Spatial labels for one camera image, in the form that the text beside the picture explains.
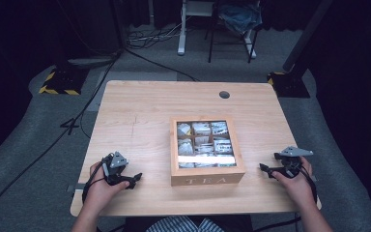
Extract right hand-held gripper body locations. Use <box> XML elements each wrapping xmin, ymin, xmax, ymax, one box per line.
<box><xmin>273</xmin><ymin>146</ymin><xmax>314</xmax><ymax>178</ymax></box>

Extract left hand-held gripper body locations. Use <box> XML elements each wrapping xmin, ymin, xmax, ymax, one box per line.
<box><xmin>100</xmin><ymin>151</ymin><xmax>133</xmax><ymax>187</ymax></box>

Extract wooden tea box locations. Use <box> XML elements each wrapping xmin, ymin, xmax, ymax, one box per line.
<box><xmin>169</xmin><ymin>115</ymin><xmax>246</xmax><ymax>188</ymax></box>

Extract person's right hand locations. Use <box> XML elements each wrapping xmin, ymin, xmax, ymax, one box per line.
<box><xmin>271</xmin><ymin>157</ymin><xmax>317</xmax><ymax>211</ymax></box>

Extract person's left hand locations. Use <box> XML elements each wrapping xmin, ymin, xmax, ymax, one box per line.
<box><xmin>84</xmin><ymin>160</ymin><xmax>131</xmax><ymax>217</ymax></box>

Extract tea packets behind box window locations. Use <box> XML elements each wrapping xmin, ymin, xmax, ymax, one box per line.
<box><xmin>176</xmin><ymin>120</ymin><xmax>238</xmax><ymax>169</ymax></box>

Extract person's striped shirt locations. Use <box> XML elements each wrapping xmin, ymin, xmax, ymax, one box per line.
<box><xmin>145</xmin><ymin>215</ymin><xmax>225</xmax><ymax>232</ymax></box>

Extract black yellow striped stand base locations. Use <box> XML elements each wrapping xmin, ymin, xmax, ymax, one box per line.
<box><xmin>38</xmin><ymin>65</ymin><xmax>90</xmax><ymax>97</ymax></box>
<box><xmin>267</xmin><ymin>71</ymin><xmax>311</xmax><ymax>99</ymax></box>

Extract grey slanted pole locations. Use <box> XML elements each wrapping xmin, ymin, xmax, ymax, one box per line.
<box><xmin>281</xmin><ymin>0</ymin><xmax>334</xmax><ymax>73</ymax></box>

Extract black chair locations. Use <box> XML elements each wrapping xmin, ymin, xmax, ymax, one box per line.
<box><xmin>207</xmin><ymin>0</ymin><xmax>261</xmax><ymax>64</ymax></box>

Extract blue cloth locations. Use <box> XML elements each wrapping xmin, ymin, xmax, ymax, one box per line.
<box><xmin>217</xmin><ymin>2</ymin><xmax>264</xmax><ymax>36</ymax></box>

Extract long black floor cable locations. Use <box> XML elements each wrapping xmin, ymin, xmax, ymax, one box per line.
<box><xmin>0</xmin><ymin>52</ymin><xmax>122</xmax><ymax>224</ymax></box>

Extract bundle of floor cables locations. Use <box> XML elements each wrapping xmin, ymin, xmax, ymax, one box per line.
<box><xmin>125</xmin><ymin>22</ymin><xmax>187</xmax><ymax>50</ymax></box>

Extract white desk frame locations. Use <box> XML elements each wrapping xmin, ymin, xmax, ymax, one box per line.
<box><xmin>177</xmin><ymin>0</ymin><xmax>258</xmax><ymax>60</ymax></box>

